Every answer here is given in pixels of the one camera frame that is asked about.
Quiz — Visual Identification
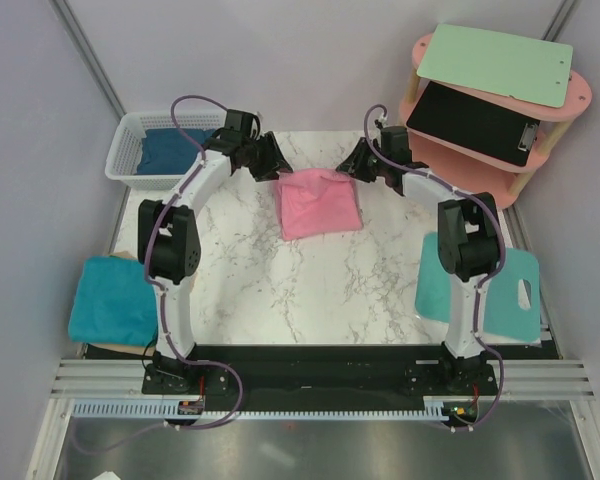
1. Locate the black clipboard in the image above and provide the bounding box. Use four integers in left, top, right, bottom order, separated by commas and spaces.
406, 82, 539, 167

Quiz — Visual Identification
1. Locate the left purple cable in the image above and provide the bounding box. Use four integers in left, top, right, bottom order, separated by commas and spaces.
144, 94, 245, 432

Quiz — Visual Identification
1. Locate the white cable duct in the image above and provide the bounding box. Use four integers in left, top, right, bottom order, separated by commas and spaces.
71, 399, 467, 421

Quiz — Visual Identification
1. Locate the pink t-shirt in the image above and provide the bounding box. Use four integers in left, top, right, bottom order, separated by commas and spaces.
273, 168, 363, 241

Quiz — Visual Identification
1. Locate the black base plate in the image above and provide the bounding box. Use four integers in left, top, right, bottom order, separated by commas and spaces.
85, 341, 559, 411

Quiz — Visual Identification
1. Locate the purple cable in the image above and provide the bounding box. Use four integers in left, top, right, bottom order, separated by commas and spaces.
362, 103, 506, 433
144, 94, 245, 432

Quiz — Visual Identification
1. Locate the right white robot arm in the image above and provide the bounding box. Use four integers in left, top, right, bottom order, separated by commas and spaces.
336, 127, 506, 394

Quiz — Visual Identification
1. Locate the aluminium rail frame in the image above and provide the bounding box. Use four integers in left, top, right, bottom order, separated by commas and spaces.
51, 359, 594, 401

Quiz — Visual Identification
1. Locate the light green board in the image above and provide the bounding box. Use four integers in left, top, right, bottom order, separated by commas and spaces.
418, 24, 573, 108

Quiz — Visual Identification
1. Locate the teal folding board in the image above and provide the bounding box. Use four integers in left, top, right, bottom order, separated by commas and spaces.
415, 232, 541, 344

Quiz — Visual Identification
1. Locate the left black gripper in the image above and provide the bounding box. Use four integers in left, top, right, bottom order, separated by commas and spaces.
242, 133, 292, 183

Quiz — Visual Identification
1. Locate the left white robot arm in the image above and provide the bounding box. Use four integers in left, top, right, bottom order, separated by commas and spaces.
137, 109, 292, 393

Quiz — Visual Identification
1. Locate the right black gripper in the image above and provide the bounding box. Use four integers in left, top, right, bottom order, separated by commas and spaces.
336, 137, 390, 184

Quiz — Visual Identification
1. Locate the tan t-shirt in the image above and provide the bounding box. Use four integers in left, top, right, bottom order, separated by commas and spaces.
87, 250, 197, 357

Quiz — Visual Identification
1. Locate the pink three-tier shelf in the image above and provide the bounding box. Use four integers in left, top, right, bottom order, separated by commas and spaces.
399, 32, 592, 209

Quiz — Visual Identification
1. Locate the teal t-shirt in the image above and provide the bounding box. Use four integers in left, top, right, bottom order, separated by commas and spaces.
68, 256, 157, 347

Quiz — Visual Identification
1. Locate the white plastic basket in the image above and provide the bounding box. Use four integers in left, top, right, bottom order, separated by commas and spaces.
105, 108, 226, 191

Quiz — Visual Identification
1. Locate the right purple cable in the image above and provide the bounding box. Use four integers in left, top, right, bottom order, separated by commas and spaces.
362, 103, 506, 433

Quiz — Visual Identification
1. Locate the dark blue t-shirt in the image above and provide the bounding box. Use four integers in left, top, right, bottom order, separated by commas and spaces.
136, 128, 199, 175

